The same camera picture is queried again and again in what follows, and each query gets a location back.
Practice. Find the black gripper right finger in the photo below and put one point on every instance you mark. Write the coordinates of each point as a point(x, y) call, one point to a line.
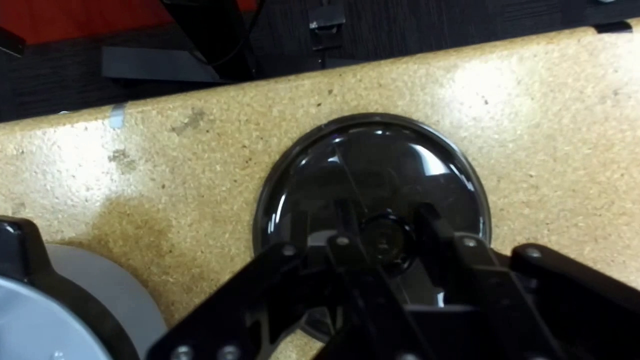
point(506, 300)

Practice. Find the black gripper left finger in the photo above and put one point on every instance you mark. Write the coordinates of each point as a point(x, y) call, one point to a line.
point(267, 293)

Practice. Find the black round pot lid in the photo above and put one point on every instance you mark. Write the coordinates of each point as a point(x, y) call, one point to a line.
point(320, 173)

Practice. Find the blue tape strip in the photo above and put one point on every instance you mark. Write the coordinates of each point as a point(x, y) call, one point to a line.
point(117, 116)

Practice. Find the orange sofa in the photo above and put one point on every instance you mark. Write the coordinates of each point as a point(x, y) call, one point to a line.
point(67, 17)

